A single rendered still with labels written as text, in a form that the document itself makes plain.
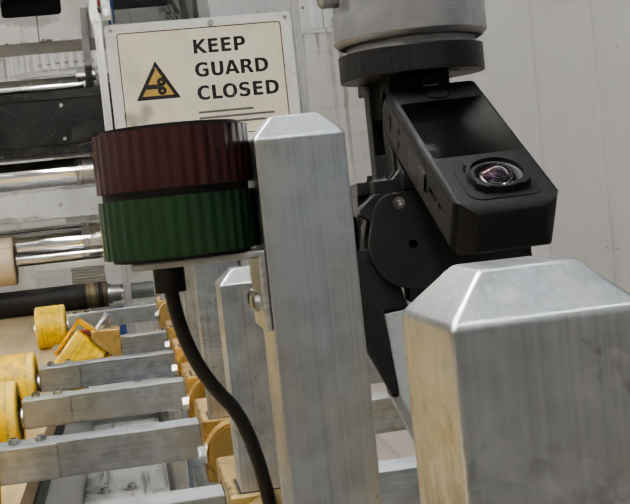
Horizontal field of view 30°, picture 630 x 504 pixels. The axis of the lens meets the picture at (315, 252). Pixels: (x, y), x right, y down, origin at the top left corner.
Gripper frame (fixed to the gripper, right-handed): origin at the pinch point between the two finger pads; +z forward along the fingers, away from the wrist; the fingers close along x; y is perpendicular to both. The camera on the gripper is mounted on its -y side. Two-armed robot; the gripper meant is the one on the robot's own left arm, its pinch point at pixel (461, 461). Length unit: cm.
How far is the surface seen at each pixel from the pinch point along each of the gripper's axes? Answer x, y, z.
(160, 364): 14, 94, 6
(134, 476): 21, 178, 38
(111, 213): 14.9, -10.6, -13.6
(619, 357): 6.2, -35.5, -10.3
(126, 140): 14.1, -11.4, -16.2
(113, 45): 16, 243, -55
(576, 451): 7.1, -35.5, -8.8
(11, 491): 28, 54, 11
